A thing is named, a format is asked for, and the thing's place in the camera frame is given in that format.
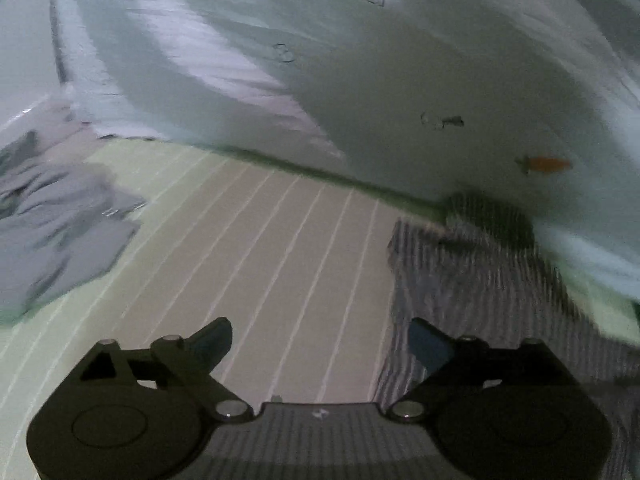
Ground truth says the blue white plaid shirt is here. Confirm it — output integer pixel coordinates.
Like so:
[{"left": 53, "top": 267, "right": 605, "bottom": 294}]
[{"left": 373, "top": 193, "right": 639, "bottom": 479}]

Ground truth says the grey crumpled garment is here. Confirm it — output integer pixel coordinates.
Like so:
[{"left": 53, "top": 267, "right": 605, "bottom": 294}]
[{"left": 1, "top": 101, "right": 145, "bottom": 323}]

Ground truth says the pale printed bed sheet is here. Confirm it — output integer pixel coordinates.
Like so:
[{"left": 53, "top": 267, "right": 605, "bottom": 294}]
[{"left": 52, "top": 0, "right": 639, "bottom": 298}]

